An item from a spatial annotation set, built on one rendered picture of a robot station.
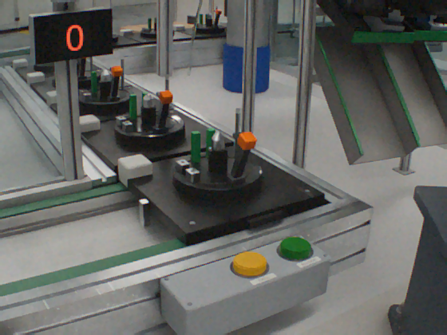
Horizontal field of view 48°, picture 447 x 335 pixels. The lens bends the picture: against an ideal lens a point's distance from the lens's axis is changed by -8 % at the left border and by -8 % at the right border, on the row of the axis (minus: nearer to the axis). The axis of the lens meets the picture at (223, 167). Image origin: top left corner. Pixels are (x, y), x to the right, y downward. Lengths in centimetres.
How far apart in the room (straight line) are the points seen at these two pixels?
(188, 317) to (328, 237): 28
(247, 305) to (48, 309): 23
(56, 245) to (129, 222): 13
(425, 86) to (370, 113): 19
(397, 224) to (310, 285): 36
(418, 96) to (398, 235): 29
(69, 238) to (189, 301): 28
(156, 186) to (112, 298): 26
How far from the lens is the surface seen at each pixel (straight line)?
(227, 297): 61
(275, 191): 82
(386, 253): 91
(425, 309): 64
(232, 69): 175
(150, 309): 66
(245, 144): 74
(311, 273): 68
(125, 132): 101
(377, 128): 96
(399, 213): 105
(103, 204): 88
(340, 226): 79
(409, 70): 112
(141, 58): 203
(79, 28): 79
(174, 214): 75
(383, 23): 89
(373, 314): 77
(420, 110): 107
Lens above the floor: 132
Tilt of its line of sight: 23 degrees down
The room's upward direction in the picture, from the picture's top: 1 degrees clockwise
